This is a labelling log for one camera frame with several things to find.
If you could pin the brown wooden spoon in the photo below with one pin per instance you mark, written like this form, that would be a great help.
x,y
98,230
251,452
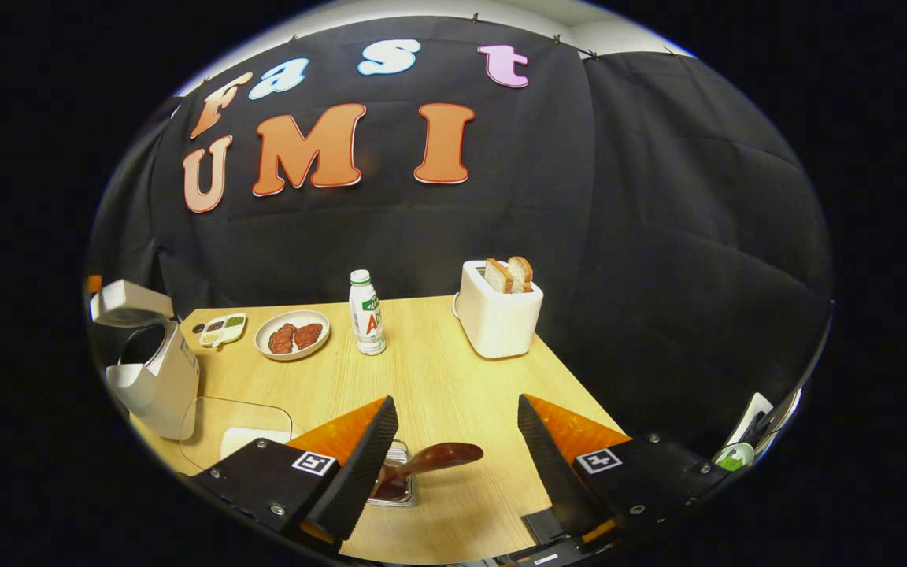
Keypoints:
x,y
442,455

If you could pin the toast bread slice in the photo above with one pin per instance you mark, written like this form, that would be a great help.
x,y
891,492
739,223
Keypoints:
x,y
522,272
497,277

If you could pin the white drink bottle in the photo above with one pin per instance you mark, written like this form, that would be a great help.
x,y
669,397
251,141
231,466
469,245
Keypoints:
x,y
367,319

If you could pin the clear glass dish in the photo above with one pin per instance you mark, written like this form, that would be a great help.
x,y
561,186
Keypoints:
x,y
209,417

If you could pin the white rice cooker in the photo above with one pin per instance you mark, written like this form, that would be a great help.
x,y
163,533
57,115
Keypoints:
x,y
174,386

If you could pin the round white plate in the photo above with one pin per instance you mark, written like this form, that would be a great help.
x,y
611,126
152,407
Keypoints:
x,y
292,354

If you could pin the white and green items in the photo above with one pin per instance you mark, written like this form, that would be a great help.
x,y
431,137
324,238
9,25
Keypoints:
x,y
745,441

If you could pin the red meat piece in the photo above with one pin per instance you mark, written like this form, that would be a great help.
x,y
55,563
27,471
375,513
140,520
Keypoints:
x,y
309,335
282,339

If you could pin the white toaster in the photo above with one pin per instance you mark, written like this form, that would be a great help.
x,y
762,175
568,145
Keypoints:
x,y
497,323

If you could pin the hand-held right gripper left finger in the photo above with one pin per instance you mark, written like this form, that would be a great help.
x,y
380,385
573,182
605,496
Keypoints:
x,y
359,465

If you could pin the divided white sauce dish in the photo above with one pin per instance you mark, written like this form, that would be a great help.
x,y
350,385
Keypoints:
x,y
223,331

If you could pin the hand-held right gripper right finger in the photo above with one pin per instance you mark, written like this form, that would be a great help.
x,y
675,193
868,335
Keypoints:
x,y
556,472

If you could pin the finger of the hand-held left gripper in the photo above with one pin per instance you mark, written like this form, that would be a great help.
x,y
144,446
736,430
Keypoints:
x,y
93,285

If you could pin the white rice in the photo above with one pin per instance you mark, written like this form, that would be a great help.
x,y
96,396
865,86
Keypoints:
x,y
245,439

